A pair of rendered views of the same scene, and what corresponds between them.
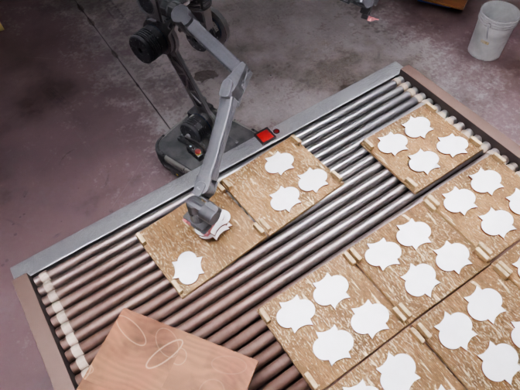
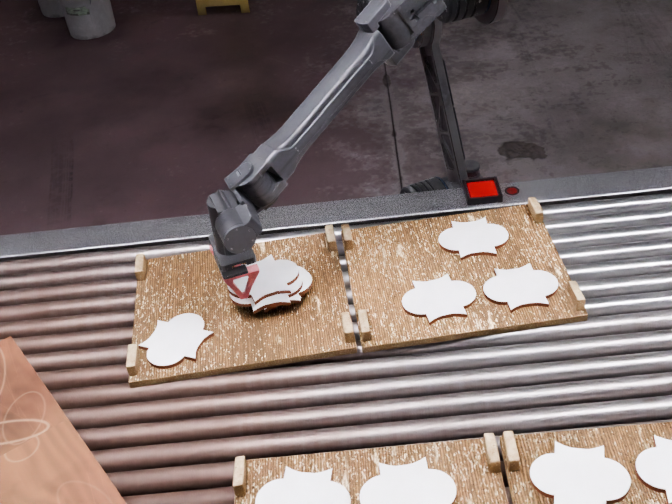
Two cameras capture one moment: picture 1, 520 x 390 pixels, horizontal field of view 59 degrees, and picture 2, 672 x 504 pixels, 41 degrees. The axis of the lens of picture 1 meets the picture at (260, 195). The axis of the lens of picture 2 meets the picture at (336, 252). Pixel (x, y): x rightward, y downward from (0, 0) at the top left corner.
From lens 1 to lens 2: 0.79 m
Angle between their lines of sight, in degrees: 28
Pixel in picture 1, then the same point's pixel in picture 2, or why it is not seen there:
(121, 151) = not seen: hidden behind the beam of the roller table
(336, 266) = (454, 456)
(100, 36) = not seen: hidden behind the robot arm
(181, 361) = (17, 458)
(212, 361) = (64, 484)
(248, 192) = (377, 264)
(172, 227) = (204, 272)
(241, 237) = (308, 330)
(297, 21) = not seen: outside the picture
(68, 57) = (313, 68)
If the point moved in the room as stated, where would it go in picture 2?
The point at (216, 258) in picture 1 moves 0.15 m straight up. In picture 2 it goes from (235, 346) to (220, 284)
